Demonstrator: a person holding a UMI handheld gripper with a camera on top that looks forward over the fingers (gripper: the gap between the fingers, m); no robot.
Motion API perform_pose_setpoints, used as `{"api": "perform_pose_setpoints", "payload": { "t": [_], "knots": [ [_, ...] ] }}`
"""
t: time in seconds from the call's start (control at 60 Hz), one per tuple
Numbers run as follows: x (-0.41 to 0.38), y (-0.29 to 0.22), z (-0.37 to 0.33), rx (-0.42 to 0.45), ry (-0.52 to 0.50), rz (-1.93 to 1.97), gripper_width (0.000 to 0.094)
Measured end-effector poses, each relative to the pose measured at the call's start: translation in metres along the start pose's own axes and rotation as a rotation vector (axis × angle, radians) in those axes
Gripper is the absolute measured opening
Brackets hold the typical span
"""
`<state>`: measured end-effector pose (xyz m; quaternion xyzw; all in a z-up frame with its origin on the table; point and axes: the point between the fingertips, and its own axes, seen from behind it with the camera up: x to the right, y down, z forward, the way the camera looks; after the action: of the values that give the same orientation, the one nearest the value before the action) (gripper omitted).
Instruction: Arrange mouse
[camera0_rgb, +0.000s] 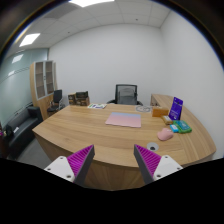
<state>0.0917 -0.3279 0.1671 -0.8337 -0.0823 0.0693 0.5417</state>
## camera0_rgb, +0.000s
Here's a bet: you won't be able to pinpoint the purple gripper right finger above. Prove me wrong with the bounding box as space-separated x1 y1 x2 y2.
133 144 184 185

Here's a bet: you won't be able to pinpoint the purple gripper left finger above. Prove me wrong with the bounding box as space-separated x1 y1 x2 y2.
43 144 96 187

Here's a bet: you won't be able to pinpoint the pink computer mouse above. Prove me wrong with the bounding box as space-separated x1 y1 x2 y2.
157 128 173 141

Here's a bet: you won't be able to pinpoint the pink mouse pad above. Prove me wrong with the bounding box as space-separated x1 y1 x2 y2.
106 112 141 128

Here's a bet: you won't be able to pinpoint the blue small packet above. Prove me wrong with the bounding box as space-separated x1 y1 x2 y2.
170 124 179 133

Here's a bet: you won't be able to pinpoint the small yellow box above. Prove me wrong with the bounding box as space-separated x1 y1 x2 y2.
161 116 173 125

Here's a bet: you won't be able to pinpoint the green packet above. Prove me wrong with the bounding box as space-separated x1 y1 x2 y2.
173 120 192 134

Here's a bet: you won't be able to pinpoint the orange cardboard box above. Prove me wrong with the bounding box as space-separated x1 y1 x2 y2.
152 106 169 117

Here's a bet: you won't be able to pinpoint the black side chair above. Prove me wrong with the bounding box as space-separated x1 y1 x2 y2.
47 90 63 113

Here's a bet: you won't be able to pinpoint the dark boxes on shelf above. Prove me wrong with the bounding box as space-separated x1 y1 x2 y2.
68 91 90 106

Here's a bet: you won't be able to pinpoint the black leather sofa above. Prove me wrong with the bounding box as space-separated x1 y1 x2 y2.
2 106 43 159

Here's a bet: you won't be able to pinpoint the black mesh office chair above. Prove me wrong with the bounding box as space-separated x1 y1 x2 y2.
108 84 141 105

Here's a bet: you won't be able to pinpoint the wooden glass-door cabinet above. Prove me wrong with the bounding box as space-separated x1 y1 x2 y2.
30 61 56 119

